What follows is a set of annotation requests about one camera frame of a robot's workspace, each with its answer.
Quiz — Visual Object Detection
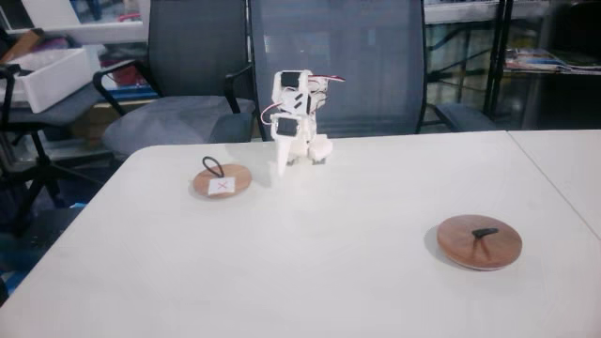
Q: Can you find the black chair frame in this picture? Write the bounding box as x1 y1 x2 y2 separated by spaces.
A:
0 63 102 236

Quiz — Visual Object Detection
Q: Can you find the mesh back office chair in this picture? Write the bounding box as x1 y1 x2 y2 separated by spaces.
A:
247 0 497 142

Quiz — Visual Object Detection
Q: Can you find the stack of magazines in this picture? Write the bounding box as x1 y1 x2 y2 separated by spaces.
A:
504 46 601 76

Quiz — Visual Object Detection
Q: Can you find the plain wooden lid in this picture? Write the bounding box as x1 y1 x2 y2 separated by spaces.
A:
436 214 524 272

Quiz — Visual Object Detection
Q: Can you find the black metal shelf rack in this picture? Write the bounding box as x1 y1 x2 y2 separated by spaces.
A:
422 0 601 118

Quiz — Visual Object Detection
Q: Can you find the wooden lid with red cross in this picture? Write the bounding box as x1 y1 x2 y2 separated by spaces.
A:
192 156 254 200

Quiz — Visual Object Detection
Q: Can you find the grey cushioned office chair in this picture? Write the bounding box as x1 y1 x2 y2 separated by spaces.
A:
92 0 257 156

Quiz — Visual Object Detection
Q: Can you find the short looped servo wire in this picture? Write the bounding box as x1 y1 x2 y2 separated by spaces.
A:
260 100 283 127

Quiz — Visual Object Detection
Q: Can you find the white foam box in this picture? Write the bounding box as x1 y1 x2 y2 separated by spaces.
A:
8 46 102 114

